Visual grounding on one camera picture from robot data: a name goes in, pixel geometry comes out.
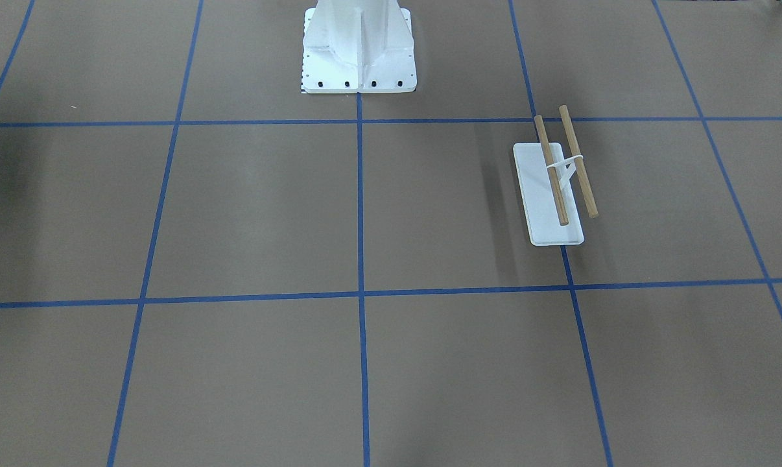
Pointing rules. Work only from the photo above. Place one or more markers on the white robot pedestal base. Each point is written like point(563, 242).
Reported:
point(358, 47)

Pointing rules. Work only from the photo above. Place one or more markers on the white rack rod bracket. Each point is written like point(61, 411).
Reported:
point(565, 169)

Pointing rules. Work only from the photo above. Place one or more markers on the white rack base plate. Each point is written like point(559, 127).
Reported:
point(540, 213)

